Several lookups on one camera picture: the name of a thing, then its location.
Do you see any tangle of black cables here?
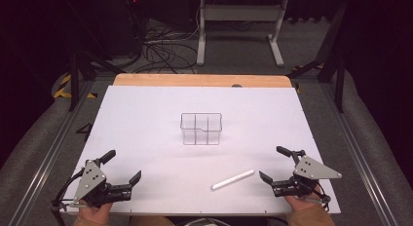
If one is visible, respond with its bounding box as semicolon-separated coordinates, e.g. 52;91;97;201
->
131;19;200;75

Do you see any white metal stand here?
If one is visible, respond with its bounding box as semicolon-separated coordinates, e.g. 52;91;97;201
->
196;0;289;68

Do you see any person's left hand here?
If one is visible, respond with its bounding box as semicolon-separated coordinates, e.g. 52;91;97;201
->
78;202;114;225

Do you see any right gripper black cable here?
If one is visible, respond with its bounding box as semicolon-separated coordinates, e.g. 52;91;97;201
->
310;186;332;212

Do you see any wooden table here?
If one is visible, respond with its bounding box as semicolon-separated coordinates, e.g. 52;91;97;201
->
113;73;293;90

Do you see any white pen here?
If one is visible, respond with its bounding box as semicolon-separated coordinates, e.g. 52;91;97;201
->
210;169;256;192

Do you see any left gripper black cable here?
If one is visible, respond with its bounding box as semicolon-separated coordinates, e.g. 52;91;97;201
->
51;168;86;212

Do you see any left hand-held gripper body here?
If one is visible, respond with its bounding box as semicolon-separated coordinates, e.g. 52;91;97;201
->
73;159;133;208

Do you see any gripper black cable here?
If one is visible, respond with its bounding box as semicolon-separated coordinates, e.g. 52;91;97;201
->
310;186;332;212
51;168;86;212

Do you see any black metal stand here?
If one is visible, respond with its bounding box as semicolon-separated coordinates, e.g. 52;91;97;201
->
66;52;126;113
286;0;348;114

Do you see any yellow black hazard tape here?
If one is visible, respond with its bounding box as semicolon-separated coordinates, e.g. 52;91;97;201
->
53;73;98;100

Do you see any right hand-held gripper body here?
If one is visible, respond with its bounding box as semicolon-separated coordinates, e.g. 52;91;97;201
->
271;149;343;198

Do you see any person's right hand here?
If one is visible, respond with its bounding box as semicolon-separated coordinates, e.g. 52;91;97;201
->
284;186;324;212

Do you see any aluminium rail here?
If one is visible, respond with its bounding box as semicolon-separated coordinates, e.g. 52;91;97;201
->
7;81;95;226
319;83;405;226

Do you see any black equipment case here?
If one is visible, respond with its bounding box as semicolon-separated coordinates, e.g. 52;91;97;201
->
105;0;145;59

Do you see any clear plastic organizer box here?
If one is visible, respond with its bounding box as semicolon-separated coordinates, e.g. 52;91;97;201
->
179;112;224;146

